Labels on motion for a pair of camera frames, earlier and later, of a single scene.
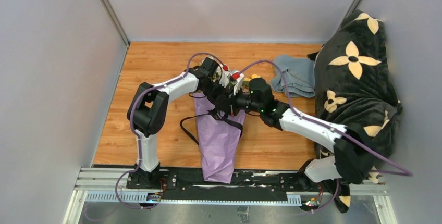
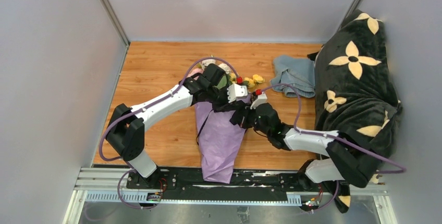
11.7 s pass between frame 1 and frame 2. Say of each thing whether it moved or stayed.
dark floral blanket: stayed
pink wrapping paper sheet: stayed
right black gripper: moved
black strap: moved
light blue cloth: stayed
